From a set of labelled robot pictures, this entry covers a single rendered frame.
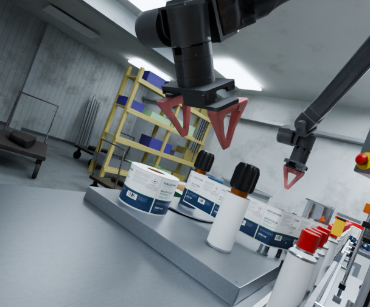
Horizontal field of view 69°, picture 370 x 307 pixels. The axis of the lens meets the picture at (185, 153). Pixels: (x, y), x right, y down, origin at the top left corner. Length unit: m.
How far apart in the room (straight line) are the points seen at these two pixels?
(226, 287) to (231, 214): 0.24
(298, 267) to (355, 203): 5.05
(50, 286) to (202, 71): 0.45
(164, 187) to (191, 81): 0.65
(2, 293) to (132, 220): 0.47
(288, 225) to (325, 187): 4.59
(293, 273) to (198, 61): 0.40
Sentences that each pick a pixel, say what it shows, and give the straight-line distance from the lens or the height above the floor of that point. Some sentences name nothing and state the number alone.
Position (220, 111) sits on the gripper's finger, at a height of 1.21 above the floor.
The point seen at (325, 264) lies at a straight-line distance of 1.06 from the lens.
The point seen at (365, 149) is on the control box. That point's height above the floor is 1.36.
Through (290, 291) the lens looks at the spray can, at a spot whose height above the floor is 0.98.
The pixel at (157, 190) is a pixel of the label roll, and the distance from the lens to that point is 0.99.
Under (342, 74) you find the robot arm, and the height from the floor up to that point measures 1.50.
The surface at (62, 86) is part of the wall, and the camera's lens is 9.16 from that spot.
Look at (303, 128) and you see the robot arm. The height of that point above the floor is 1.35.
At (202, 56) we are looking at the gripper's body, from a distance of 0.39.
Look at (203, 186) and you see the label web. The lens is 1.23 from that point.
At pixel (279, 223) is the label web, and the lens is 1.11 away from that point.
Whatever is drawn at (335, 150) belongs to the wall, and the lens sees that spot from 5.85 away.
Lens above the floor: 1.14
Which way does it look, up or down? 1 degrees down
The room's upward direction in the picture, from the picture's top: 21 degrees clockwise
